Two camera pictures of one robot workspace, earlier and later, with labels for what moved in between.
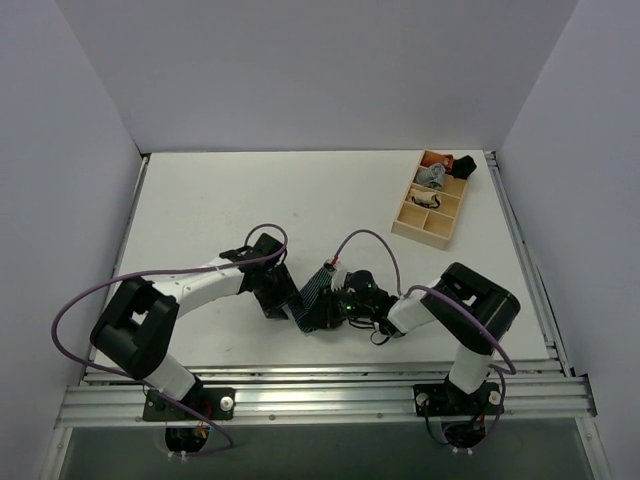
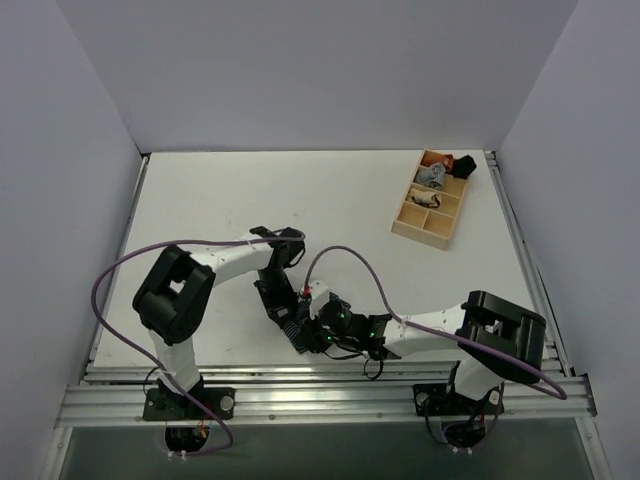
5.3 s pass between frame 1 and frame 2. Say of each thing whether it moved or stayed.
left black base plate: stayed
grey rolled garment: stayed
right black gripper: moved
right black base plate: stayed
